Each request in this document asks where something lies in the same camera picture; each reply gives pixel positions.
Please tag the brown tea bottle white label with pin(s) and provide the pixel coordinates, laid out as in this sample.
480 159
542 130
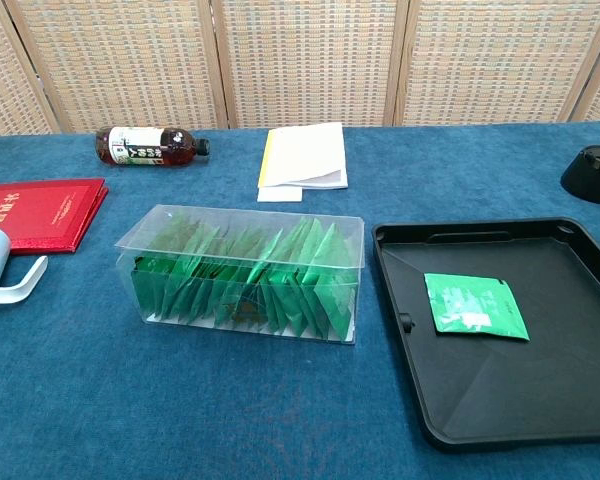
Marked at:
140 145

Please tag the black plastic tray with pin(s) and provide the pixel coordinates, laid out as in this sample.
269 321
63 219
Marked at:
505 390

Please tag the red hardcover booklet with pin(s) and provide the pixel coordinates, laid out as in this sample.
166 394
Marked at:
40 215

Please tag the clear plastic box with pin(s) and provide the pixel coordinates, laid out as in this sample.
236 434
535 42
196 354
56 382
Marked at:
240 240

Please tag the white notepad yellow edge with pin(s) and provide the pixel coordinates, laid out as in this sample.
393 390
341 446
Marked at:
307 152

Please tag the black device orange button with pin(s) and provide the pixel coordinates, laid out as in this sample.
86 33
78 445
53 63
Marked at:
592 175

